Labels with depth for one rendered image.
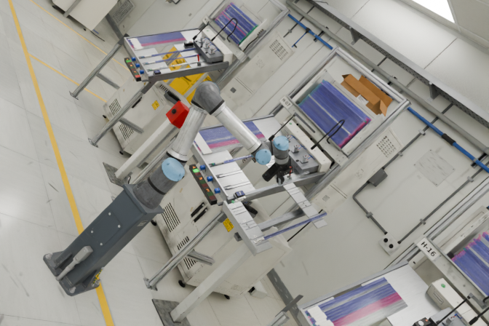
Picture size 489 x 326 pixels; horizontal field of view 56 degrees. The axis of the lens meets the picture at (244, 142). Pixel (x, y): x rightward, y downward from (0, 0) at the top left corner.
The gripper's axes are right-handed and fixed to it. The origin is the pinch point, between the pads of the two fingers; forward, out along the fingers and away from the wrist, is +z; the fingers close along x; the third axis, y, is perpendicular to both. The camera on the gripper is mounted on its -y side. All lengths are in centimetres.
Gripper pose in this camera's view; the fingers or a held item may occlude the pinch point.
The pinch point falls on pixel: (278, 183)
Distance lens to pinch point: 256.5
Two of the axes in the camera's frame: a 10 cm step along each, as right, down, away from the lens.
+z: 0.7, 6.6, 7.5
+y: 8.6, -4.2, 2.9
